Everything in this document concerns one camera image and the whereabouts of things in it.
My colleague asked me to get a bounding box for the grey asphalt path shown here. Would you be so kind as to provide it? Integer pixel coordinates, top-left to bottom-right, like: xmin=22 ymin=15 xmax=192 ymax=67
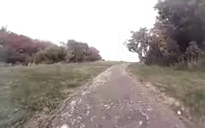
xmin=44 ymin=62 xmax=191 ymax=128

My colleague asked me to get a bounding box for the row of reddish bushes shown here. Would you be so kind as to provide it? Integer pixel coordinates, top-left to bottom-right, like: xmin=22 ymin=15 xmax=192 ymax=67
xmin=0 ymin=26 xmax=104 ymax=68

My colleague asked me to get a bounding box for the grass verge with leaves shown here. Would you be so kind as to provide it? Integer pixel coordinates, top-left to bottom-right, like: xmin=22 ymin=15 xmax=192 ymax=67
xmin=0 ymin=60 xmax=121 ymax=128
xmin=125 ymin=61 xmax=205 ymax=128

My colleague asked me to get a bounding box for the row of dark trees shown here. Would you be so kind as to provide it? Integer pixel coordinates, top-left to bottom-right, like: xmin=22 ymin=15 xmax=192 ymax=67
xmin=124 ymin=0 xmax=205 ymax=68

